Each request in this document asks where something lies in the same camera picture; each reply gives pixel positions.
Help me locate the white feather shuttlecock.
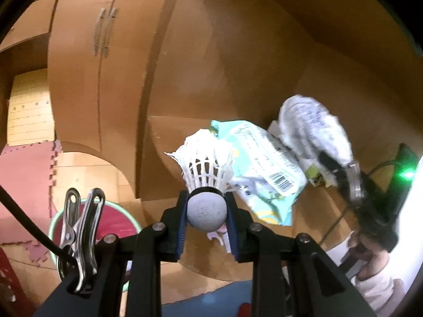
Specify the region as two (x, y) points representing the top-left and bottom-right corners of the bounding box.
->
(164, 129), (236, 232)

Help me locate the pink foam floor mat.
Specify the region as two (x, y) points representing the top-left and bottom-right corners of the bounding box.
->
(0, 140), (63, 265)

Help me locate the blue floor mat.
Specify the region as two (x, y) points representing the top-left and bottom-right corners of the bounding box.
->
(162, 279), (255, 317)

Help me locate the person's right hand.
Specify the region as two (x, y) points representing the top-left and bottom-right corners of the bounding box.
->
(350, 234), (397, 281)

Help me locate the wooden wardrobe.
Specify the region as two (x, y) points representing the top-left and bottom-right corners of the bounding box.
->
(46, 0), (186, 202)

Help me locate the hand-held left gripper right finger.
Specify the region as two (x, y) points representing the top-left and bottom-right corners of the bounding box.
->
(225, 192), (377, 317)

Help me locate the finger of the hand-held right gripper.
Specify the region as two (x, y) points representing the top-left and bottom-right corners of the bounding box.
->
(317, 151), (351, 192)

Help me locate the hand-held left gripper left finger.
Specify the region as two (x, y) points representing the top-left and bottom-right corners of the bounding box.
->
(96, 190), (190, 317)

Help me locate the small pink white wrapper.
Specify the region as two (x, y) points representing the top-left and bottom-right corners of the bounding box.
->
(206, 226), (232, 255)

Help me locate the person's right forearm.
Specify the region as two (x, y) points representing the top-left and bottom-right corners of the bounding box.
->
(355, 269), (407, 314)

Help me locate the red slipper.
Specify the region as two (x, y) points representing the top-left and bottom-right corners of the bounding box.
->
(236, 302), (255, 317)

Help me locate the metal spring clip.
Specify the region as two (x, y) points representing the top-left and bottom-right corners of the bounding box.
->
(57, 188), (106, 294)
(345, 162), (364, 208)

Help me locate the white plastic bag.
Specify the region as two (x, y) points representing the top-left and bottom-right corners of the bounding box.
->
(278, 94), (353, 172)

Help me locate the yellow patterned floor mat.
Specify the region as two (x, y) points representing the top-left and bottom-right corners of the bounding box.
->
(7, 68), (55, 147)

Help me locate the green rimmed red trash bin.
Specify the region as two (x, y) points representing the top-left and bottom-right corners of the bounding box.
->
(48, 198), (142, 293)

